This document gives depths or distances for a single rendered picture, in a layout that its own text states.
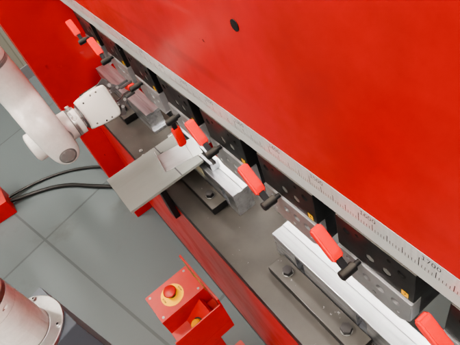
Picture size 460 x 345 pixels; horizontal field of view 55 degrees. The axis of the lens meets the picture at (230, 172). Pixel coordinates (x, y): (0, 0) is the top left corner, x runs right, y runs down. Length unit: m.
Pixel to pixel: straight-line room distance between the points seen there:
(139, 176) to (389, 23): 1.08
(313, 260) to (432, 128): 0.71
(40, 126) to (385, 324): 0.92
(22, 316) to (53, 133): 0.44
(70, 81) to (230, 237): 1.14
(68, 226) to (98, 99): 1.70
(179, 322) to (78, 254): 1.43
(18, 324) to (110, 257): 1.50
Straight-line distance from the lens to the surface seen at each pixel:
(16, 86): 1.17
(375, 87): 0.45
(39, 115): 1.18
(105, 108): 1.30
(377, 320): 1.02
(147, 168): 1.39
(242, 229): 1.29
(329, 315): 1.09
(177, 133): 1.13
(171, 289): 1.34
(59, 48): 2.04
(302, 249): 1.11
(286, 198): 0.83
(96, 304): 2.48
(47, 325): 1.21
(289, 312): 1.14
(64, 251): 2.79
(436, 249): 0.56
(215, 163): 1.32
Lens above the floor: 1.91
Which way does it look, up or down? 46 degrees down
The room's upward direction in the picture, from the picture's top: 21 degrees counter-clockwise
